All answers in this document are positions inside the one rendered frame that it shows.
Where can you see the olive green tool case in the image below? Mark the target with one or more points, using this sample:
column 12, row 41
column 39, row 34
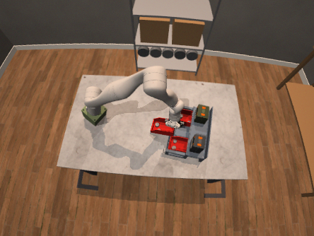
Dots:
column 202, row 114

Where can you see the grey metal shelf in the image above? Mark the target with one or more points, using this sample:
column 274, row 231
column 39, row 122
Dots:
column 189, row 132

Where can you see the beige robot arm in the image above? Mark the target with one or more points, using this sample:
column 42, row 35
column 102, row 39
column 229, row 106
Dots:
column 154, row 85

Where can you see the black tool case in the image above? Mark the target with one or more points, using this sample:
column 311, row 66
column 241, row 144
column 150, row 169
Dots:
column 198, row 143

